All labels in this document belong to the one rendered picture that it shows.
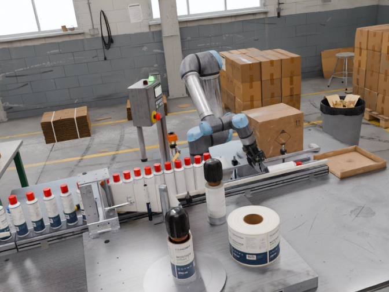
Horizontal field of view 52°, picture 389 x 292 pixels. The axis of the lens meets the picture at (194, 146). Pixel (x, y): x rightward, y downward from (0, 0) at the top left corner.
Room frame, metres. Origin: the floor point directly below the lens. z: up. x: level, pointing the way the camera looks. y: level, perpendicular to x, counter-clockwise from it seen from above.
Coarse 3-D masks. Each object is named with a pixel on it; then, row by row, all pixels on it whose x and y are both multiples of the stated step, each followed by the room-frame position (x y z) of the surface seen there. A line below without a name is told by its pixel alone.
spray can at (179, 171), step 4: (176, 160) 1.79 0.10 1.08; (180, 160) 1.79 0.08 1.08; (176, 164) 1.77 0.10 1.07; (180, 164) 1.77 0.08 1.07; (176, 168) 1.78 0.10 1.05; (180, 168) 1.77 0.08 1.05; (176, 172) 1.77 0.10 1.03; (180, 172) 1.76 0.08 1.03; (184, 172) 1.78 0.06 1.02; (176, 176) 1.77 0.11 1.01; (180, 176) 1.76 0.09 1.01; (184, 176) 1.78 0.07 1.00; (176, 180) 1.77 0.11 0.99; (180, 180) 1.76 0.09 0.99; (184, 180) 1.77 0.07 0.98; (176, 184) 1.78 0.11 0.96; (180, 184) 1.76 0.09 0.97; (184, 184) 1.77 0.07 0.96; (176, 188) 1.78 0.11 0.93; (180, 188) 1.76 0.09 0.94; (184, 188) 1.77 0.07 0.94; (180, 192) 1.76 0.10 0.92; (184, 192) 1.77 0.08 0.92
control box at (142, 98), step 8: (128, 88) 1.79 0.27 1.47; (136, 88) 1.77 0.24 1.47; (144, 88) 1.76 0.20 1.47; (152, 88) 1.81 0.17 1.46; (136, 96) 1.77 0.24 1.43; (144, 96) 1.76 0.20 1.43; (152, 96) 1.80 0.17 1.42; (160, 96) 1.88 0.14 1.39; (136, 104) 1.77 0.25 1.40; (144, 104) 1.76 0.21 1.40; (152, 104) 1.79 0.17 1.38; (136, 112) 1.78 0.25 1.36; (144, 112) 1.76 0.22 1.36; (152, 112) 1.77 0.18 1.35; (160, 112) 1.86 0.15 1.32; (136, 120) 1.78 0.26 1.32; (144, 120) 1.76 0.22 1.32; (152, 120) 1.76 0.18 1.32
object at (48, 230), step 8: (312, 168) 1.96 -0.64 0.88; (272, 176) 1.91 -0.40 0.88; (280, 176) 1.90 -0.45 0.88; (240, 184) 1.86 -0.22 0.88; (248, 184) 1.85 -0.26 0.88; (48, 224) 1.65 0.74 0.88; (64, 224) 1.64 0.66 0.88; (80, 224) 1.62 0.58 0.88; (32, 232) 1.60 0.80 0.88; (48, 232) 1.58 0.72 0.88; (16, 240) 1.54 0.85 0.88
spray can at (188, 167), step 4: (184, 160) 1.80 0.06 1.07; (188, 160) 1.80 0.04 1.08; (188, 164) 1.80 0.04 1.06; (184, 168) 1.79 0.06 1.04; (188, 168) 1.79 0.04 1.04; (192, 168) 1.80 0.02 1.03; (188, 172) 1.79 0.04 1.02; (192, 172) 1.79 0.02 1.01; (188, 176) 1.79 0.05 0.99; (192, 176) 1.79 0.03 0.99; (188, 180) 1.79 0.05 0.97; (192, 180) 1.79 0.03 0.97; (188, 184) 1.79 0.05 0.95; (192, 184) 1.79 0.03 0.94; (188, 188) 1.79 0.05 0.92; (192, 188) 1.79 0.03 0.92
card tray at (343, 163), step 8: (328, 152) 2.17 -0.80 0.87; (336, 152) 2.18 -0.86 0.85; (344, 152) 2.20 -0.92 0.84; (352, 152) 2.20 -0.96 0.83; (360, 152) 2.18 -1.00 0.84; (368, 152) 2.11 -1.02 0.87; (328, 160) 2.12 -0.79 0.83; (336, 160) 2.11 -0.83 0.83; (344, 160) 2.10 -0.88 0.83; (352, 160) 2.09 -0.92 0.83; (360, 160) 2.08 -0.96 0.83; (368, 160) 2.07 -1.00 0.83; (376, 160) 2.04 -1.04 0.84; (384, 160) 1.98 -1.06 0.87; (336, 168) 2.02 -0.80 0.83; (344, 168) 2.01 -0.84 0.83; (352, 168) 2.00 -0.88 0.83; (360, 168) 1.93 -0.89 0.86; (368, 168) 1.94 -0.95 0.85; (376, 168) 1.96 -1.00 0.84; (344, 176) 1.90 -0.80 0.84
